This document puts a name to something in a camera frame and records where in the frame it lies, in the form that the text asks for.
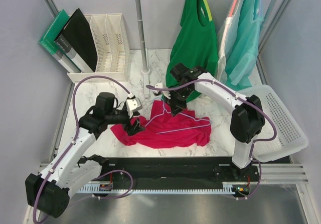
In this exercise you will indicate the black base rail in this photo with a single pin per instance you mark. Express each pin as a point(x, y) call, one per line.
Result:
point(175, 172)

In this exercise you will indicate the green t shirt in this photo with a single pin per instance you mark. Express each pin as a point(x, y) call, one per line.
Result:
point(196, 43)

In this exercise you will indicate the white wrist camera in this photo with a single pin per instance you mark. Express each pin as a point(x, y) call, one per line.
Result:
point(159, 89)
point(133, 105)

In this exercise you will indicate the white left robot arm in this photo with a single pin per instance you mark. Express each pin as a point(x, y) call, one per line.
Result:
point(51, 190)

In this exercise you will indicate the white slotted cable duct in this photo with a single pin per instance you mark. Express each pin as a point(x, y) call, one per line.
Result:
point(102, 188)

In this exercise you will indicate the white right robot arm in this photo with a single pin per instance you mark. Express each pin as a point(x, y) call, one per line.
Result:
point(247, 118)

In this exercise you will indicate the white plastic laundry basket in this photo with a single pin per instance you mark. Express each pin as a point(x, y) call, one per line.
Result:
point(290, 138)

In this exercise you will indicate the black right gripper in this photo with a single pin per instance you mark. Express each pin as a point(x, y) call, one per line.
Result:
point(174, 106)

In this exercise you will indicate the white file organizer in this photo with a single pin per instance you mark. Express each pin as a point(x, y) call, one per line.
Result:
point(112, 46)

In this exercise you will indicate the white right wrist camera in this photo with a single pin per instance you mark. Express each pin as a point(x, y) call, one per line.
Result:
point(159, 89)

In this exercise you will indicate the red t shirt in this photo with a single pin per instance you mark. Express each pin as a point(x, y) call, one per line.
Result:
point(160, 141)

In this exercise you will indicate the green folder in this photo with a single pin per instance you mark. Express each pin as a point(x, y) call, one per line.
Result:
point(48, 43)

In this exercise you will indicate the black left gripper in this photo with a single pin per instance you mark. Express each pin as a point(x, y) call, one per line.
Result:
point(131, 130)

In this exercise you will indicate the teal t shirt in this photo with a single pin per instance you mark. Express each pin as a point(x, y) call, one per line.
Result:
point(242, 59)

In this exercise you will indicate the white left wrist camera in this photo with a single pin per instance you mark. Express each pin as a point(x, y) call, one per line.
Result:
point(133, 105)

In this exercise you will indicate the light blue wire hanger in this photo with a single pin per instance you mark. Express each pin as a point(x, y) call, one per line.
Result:
point(162, 122)

